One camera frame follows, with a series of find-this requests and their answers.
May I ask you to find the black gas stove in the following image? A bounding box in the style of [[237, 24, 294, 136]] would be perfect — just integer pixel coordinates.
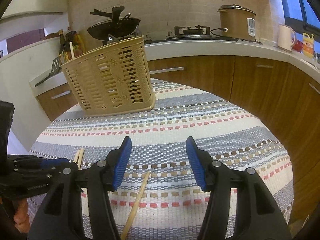
[[142, 25, 238, 43]]

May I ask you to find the wok lid with black handle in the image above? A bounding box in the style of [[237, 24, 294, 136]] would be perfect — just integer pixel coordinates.
[[89, 6, 140, 29]]

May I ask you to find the brown rice cooker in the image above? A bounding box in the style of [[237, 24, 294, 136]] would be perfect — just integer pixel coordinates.
[[217, 4, 257, 42]]

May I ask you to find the beige plastic utensil basket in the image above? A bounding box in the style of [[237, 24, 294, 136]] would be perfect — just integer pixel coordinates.
[[61, 35, 156, 117]]

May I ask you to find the window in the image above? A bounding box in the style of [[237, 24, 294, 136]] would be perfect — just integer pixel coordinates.
[[275, 0, 320, 34]]

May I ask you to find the dark soy sauce bottle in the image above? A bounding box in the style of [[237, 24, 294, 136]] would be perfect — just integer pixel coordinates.
[[64, 30, 78, 62], [58, 29, 66, 58]]

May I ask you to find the person's left hand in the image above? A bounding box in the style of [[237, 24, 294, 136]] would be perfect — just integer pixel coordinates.
[[14, 200, 32, 233]]

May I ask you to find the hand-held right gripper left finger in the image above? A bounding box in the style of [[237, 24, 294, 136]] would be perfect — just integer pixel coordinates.
[[27, 136, 132, 240]]

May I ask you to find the grey slotted spatula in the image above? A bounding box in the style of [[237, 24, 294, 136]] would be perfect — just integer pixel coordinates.
[[34, 56, 62, 87]]

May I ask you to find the black power cord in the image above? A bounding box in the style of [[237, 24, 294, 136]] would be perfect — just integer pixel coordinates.
[[210, 28, 263, 45]]

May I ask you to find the striped woven tablecloth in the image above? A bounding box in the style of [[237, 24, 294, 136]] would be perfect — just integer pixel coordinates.
[[26, 78, 294, 240]]

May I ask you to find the yellow oil bottle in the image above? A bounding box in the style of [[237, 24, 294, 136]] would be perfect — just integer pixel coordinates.
[[74, 32, 85, 56]]

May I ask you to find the red container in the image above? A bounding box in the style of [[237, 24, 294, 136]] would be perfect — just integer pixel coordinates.
[[291, 39, 304, 53]]

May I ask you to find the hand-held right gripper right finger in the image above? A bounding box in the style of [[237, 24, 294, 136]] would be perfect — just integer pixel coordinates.
[[185, 136, 293, 240]]

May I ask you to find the cream electric kettle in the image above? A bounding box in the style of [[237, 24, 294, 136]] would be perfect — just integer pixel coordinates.
[[277, 24, 297, 53]]

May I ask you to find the yellow detergent bottle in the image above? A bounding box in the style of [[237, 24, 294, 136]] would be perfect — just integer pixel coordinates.
[[302, 32, 315, 58]]

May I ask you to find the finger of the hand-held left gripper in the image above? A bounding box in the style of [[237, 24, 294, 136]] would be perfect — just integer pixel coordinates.
[[7, 155, 77, 171], [0, 169, 60, 199]]

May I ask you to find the black wok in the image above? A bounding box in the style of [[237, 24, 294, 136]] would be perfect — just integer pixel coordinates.
[[87, 17, 141, 41]]

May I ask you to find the white kitchen countertop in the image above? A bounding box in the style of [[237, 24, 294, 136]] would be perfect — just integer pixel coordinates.
[[29, 39, 320, 98]]

